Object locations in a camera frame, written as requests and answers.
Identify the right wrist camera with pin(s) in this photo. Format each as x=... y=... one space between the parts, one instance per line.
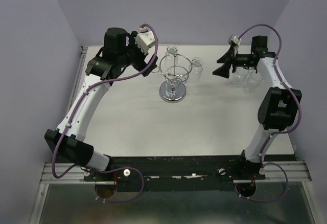
x=234 y=42

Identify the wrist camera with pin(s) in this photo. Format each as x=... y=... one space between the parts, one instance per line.
x=145 y=39
x=234 y=42

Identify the chrome wine glass rack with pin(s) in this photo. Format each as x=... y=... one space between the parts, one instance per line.
x=176 y=78

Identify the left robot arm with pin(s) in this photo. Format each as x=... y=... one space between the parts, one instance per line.
x=121 y=57

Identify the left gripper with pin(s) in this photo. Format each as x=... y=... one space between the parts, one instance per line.
x=142 y=65

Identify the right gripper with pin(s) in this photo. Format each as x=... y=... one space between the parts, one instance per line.
x=224 y=70

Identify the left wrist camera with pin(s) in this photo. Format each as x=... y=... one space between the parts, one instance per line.
x=145 y=39

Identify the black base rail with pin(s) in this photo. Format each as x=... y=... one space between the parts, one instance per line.
x=177 y=173

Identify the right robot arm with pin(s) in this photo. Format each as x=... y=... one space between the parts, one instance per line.
x=279 y=108

